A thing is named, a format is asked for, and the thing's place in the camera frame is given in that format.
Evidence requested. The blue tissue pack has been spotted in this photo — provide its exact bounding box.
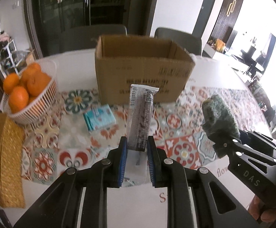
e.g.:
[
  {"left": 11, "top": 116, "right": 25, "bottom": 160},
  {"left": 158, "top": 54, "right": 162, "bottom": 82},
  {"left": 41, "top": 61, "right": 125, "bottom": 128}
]
[{"left": 83, "top": 104, "right": 116, "bottom": 132}]

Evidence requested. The green knitted plush toy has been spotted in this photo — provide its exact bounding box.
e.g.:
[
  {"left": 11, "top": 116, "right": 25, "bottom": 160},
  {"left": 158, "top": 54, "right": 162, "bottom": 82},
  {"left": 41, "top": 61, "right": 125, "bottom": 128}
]
[{"left": 202, "top": 94, "right": 240, "bottom": 158}]

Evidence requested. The person's right hand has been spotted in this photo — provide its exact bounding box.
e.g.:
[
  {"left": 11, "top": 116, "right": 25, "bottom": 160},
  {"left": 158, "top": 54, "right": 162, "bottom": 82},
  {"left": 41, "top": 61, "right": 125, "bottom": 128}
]
[{"left": 248, "top": 195, "right": 276, "bottom": 226}]

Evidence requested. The patterned tablecloth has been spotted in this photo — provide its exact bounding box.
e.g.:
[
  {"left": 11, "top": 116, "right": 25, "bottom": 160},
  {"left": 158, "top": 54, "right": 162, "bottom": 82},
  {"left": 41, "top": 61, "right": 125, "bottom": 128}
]
[{"left": 0, "top": 49, "right": 275, "bottom": 228}]

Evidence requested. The brown cardboard box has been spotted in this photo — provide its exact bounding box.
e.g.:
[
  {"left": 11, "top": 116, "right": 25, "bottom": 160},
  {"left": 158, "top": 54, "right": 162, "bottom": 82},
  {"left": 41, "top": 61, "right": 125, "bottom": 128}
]
[{"left": 95, "top": 35, "right": 195, "bottom": 105}]

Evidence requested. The white plastic fruit basket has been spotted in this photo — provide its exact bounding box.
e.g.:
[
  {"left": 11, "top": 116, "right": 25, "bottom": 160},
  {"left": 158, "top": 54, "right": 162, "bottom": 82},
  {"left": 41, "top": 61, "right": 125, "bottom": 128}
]
[{"left": 0, "top": 59, "right": 57, "bottom": 125}]

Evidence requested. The orange fruit back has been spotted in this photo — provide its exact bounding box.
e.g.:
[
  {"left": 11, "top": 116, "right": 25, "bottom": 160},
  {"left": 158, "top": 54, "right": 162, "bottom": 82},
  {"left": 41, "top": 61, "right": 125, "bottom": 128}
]
[{"left": 20, "top": 62, "right": 51, "bottom": 97}]

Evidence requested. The orange fruit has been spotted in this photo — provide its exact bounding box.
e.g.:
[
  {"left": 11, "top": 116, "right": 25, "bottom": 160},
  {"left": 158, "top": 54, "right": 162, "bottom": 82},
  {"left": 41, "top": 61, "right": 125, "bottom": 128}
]
[
  {"left": 8, "top": 86, "right": 29, "bottom": 114},
  {"left": 20, "top": 62, "right": 51, "bottom": 97}
]

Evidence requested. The grey dining chair right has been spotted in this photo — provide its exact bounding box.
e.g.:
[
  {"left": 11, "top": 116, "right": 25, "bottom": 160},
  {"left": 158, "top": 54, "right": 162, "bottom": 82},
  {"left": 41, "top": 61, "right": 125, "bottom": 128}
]
[{"left": 155, "top": 27, "right": 202, "bottom": 56}]

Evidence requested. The grey dining chair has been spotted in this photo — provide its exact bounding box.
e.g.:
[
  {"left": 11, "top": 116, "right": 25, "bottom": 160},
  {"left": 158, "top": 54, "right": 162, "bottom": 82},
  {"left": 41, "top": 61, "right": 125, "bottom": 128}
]
[
  {"left": 59, "top": 24, "right": 127, "bottom": 53},
  {"left": 155, "top": 27, "right": 202, "bottom": 56}
]

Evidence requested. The white tv console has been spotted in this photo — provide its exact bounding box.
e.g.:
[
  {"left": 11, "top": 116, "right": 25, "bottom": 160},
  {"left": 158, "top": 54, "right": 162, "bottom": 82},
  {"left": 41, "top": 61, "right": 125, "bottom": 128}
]
[{"left": 202, "top": 39, "right": 226, "bottom": 59}]

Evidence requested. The orange fruit front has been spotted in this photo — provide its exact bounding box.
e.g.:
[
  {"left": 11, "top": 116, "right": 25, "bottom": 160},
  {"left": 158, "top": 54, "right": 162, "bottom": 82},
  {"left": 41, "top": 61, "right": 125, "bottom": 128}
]
[{"left": 8, "top": 86, "right": 29, "bottom": 114}]

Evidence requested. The grey dining chair left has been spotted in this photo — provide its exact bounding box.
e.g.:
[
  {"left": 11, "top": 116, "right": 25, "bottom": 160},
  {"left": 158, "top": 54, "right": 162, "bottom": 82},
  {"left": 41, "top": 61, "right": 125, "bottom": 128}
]
[{"left": 59, "top": 24, "right": 127, "bottom": 53}]

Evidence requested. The white shoe rack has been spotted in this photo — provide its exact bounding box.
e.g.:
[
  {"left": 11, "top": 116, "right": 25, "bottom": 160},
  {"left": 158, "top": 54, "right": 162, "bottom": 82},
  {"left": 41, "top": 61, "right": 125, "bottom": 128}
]
[{"left": 0, "top": 31, "right": 36, "bottom": 80}]

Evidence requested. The dark glass door cabinet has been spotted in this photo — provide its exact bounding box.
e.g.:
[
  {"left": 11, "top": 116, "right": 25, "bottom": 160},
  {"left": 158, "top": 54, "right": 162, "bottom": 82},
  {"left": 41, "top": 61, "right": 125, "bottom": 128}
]
[{"left": 24, "top": 0, "right": 155, "bottom": 58}]

